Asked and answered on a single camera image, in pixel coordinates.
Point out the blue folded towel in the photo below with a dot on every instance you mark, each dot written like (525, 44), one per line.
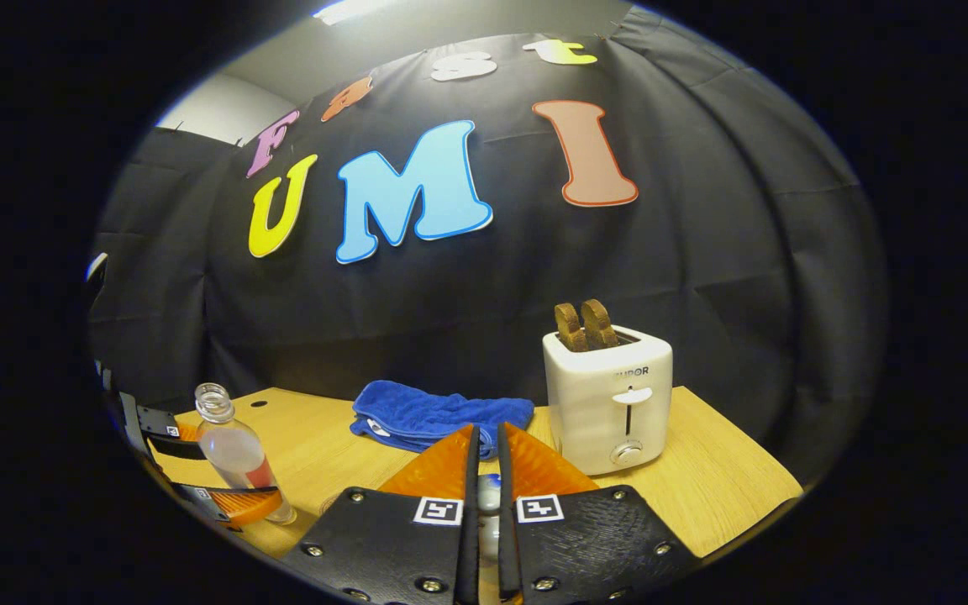
(434, 416)

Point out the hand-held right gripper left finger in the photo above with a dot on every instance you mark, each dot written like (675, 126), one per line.
(391, 546)

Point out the brown toast slice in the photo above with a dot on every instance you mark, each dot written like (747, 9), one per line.
(571, 326)
(599, 323)

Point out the clear plastic water bottle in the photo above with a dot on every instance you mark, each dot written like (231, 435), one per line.
(236, 454)

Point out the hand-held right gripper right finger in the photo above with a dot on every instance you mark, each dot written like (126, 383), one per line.
(585, 546)

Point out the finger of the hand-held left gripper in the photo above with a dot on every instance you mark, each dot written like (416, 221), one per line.
(160, 423)
(240, 504)

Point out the white toaster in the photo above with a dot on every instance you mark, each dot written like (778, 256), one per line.
(610, 403)

